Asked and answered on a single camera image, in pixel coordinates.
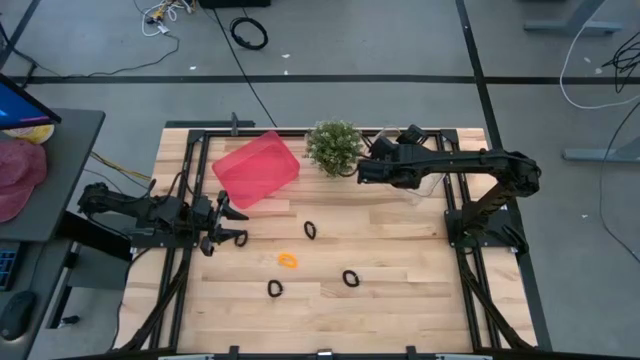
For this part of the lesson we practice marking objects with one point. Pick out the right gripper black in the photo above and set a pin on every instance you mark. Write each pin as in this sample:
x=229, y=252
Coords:
x=382, y=170

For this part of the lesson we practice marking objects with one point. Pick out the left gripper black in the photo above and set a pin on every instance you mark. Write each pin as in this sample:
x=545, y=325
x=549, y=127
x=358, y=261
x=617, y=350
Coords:
x=209, y=227

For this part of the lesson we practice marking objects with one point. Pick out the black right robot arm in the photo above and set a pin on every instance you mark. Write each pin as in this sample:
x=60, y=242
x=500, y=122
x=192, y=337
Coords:
x=475, y=160

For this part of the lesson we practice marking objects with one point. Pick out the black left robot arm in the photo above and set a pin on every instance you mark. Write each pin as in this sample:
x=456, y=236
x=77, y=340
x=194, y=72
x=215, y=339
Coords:
x=125, y=205

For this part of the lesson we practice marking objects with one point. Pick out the clear plastic bin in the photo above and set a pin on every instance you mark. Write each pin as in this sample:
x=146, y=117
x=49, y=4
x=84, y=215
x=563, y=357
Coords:
x=430, y=189

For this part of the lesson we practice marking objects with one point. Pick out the artificial green plant black pot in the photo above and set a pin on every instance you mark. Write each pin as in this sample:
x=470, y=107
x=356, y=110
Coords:
x=332, y=147

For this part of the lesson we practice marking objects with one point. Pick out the pink translucent plastic bin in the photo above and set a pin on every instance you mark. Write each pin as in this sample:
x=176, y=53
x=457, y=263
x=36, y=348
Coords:
x=255, y=170

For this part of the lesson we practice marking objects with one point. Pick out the black side desk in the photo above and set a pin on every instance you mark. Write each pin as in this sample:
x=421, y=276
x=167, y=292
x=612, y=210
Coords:
x=65, y=170

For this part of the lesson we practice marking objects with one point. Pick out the dark low desk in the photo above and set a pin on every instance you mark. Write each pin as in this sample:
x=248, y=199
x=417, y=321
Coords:
x=45, y=280

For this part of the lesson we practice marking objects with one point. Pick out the pink cap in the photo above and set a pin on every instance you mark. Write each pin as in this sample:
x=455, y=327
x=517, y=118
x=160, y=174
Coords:
x=17, y=175

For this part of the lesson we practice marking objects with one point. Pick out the grey table leg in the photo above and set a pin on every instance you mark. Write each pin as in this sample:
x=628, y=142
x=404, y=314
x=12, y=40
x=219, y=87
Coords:
x=575, y=22
x=600, y=154

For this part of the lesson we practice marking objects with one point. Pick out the black keyboard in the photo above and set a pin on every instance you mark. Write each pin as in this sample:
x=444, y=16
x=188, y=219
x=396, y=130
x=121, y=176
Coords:
x=6, y=270

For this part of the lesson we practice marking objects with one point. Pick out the black computer mouse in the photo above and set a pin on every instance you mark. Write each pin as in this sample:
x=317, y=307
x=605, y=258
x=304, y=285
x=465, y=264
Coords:
x=16, y=315

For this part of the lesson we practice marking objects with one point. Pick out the monitor with blue screen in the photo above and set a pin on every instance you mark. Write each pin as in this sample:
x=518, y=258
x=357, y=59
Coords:
x=20, y=107

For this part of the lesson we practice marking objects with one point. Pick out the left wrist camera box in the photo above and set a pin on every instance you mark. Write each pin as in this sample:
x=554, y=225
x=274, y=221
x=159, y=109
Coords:
x=203, y=207

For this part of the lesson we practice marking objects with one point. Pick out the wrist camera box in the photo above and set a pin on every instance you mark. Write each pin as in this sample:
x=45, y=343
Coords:
x=203, y=207
x=412, y=136

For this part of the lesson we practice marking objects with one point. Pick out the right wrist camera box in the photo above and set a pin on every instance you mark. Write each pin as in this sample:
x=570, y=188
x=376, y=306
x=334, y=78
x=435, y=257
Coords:
x=412, y=136

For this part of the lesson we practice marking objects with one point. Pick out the black aluminium table frame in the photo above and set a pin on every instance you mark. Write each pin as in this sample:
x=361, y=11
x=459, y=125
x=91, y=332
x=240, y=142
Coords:
x=194, y=165

